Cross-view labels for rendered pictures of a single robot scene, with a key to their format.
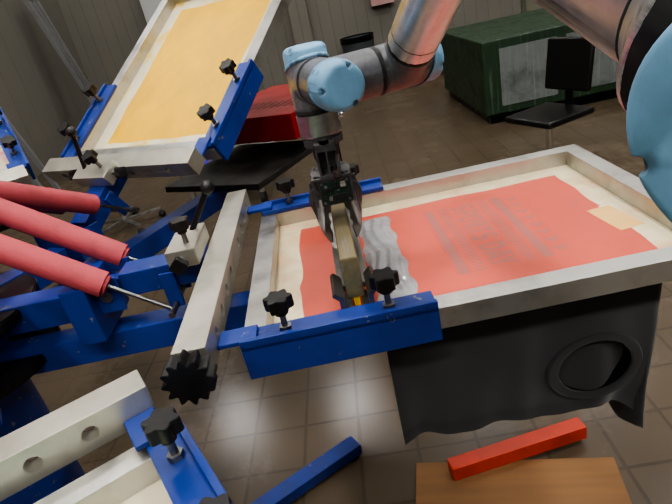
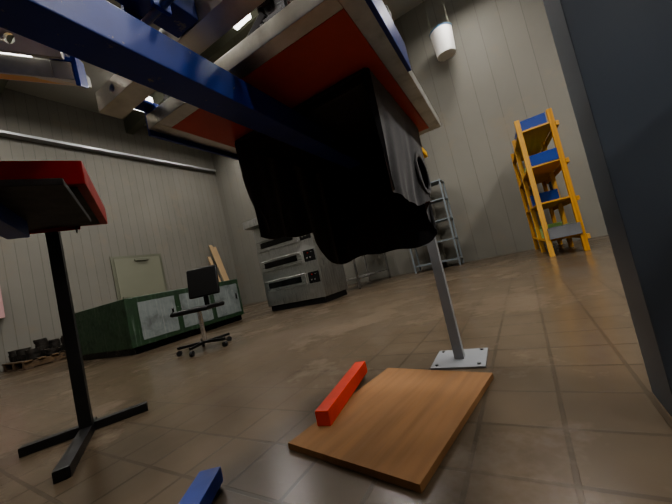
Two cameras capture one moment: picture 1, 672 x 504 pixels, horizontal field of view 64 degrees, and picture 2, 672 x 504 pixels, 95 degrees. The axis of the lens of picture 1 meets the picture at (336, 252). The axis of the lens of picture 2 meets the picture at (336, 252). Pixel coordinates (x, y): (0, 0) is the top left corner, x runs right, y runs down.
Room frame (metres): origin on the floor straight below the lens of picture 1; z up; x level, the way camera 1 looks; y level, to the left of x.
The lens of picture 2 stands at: (0.58, 0.65, 0.51)
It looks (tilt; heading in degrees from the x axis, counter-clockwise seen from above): 3 degrees up; 297
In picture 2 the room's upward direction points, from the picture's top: 13 degrees counter-clockwise
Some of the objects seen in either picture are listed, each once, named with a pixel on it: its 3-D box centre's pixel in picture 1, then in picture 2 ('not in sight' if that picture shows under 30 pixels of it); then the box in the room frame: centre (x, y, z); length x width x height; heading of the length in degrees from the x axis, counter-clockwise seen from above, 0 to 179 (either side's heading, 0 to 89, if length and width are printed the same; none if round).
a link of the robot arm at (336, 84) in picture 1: (340, 81); not in sight; (0.86, -0.06, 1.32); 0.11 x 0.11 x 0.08; 15
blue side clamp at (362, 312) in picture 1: (341, 332); (376, 27); (0.69, 0.02, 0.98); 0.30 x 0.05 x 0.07; 88
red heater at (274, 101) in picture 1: (282, 108); (27, 201); (2.20, 0.08, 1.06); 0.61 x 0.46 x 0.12; 148
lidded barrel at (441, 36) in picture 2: not in sight; (443, 42); (0.56, -6.78, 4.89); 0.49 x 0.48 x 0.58; 175
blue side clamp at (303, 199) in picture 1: (324, 205); (202, 135); (1.25, 0.00, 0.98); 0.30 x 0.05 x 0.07; 88
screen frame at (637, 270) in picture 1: (448, 231); (324, 122); (0.96, -0.23, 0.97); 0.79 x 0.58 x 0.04; 88
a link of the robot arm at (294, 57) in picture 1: (310, 78); not in sight; (0.94, -0.02, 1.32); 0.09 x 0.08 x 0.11; 15
